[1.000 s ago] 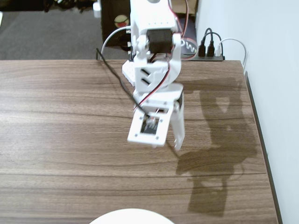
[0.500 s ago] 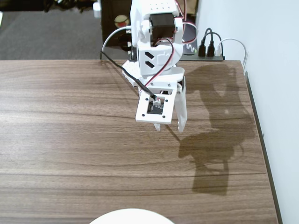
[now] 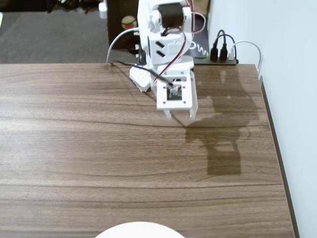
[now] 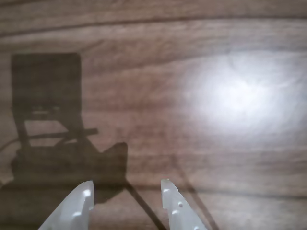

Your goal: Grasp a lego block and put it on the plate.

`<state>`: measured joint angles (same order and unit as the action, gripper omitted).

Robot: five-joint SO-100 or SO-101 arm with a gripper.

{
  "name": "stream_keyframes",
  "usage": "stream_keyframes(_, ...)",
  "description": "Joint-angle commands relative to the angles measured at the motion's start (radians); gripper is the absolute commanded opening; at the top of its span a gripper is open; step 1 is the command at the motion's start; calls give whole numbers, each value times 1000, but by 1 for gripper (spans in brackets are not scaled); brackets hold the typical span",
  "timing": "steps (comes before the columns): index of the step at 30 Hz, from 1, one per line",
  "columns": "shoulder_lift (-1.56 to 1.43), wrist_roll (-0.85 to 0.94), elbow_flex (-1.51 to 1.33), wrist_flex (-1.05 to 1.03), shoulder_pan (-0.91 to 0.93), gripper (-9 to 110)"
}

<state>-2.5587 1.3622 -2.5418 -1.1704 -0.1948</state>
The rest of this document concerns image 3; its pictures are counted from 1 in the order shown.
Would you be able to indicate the black power strip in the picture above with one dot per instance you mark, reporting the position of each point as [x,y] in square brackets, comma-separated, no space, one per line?
[218,62]

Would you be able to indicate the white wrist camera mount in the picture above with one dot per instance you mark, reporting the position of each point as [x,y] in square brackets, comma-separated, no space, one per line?
[162,95]

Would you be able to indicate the white plastic object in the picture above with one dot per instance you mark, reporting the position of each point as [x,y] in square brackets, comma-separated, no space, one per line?
[102,11]

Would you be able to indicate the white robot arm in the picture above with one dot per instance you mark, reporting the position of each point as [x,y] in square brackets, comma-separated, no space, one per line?
[148,29]

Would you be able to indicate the brown cardboard box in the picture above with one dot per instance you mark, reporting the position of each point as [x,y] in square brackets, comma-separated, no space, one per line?
[201,7]

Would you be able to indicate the white plate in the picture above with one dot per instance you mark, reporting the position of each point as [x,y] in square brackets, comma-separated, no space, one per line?
[138,230]

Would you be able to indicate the dark box with round sticker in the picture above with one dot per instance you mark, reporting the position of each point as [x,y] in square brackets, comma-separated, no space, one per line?
[119,24]

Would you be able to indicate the black power plug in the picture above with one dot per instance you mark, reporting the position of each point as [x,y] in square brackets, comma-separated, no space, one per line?
[214,52]
[223,50]

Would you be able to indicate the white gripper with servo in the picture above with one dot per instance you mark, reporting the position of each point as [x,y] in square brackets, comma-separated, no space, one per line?
[193,105]

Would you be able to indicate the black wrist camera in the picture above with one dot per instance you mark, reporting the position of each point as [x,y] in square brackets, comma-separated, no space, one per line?
[175,93]

